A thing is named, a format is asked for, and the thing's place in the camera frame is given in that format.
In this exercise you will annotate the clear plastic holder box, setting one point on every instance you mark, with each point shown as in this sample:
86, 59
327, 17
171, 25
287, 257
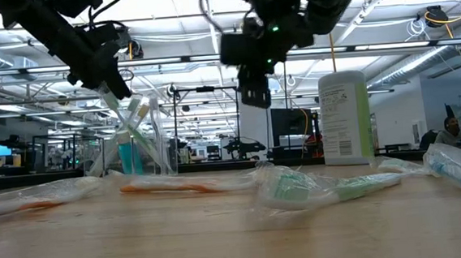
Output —
167, 162

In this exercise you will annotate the black metal frame stand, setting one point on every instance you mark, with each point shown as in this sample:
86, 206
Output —
205, 89

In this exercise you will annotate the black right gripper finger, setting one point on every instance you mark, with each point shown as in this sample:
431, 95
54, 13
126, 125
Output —
257, 94
242, 83

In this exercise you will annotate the red tool cabinet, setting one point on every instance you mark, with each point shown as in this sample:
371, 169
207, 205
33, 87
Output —
315, 143

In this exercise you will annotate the overhead aluminium frame bar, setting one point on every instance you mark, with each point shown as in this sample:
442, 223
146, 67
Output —
169, 61

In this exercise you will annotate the person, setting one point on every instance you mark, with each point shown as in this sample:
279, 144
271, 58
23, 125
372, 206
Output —
450, 130

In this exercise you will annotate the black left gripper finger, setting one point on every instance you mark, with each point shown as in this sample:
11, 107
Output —
114, 68
96, 75

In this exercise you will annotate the black office chair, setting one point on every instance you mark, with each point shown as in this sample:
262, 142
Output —
428, 139

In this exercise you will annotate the black table rail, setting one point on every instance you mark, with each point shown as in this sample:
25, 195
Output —
26, 180

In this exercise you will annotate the black background robot arm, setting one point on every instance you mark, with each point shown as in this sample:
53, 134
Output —
244, 147

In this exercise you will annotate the white green wipes canister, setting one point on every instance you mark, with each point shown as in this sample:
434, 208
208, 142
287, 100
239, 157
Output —
343, 117

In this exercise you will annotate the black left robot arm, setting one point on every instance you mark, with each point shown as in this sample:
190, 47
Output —
32, 25

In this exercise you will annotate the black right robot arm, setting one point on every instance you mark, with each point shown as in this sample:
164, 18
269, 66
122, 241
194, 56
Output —
327, 0

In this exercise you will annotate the black monitor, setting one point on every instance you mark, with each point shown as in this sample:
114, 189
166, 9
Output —
291, 124

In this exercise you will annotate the white building pillar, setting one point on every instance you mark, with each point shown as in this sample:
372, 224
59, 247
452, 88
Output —
255, 135

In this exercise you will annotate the orange toothbrush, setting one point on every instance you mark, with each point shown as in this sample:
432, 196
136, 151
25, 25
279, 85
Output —
177, 187
36, 205

